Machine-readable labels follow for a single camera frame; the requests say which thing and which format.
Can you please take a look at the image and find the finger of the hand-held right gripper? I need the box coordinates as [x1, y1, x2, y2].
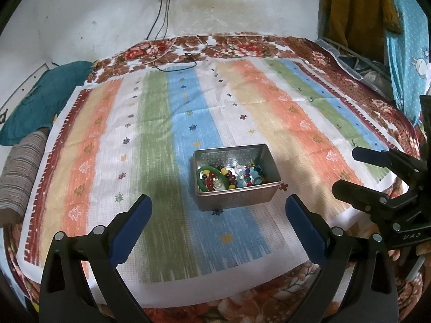
[331, 179, 398, 216]
[352, 146, 429, 183]

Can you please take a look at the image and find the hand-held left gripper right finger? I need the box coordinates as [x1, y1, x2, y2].
[284, 193, 400, 323]

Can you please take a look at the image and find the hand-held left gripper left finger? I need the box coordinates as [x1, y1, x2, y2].
[39, 194, 154, 323]

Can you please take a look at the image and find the metal tin box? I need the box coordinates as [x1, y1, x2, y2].
[193, 143, 281, 212]

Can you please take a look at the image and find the green bangle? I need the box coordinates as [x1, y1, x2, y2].
[197, 166, 228, 193]

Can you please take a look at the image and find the white cable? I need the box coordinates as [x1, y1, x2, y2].
[148, 35, 216, 64]

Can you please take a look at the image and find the yellow and dark bead bracelet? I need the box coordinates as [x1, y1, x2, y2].
[212, 165, 238, 191]

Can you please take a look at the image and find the thin-striped pillow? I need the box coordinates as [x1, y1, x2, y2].
[0, 129, 49, 226]

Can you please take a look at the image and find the black cable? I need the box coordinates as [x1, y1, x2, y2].
[145, 0, 199, 73]

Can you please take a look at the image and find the blue dotted hanging cloth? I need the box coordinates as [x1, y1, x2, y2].
[384, 0, 431, 125]

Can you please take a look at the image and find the teal pillow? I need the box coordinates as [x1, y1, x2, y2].
[0, 61, 95, 147]

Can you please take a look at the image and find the striped printed mat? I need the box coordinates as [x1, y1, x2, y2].
[17, 57, 405, 308]

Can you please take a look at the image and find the pile of multicoloured bead bracelets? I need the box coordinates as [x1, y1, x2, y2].
[201, 162, 270, 192]

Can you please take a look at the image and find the mustard hanging garment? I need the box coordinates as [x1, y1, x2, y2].
[318, 0, 403, 58]

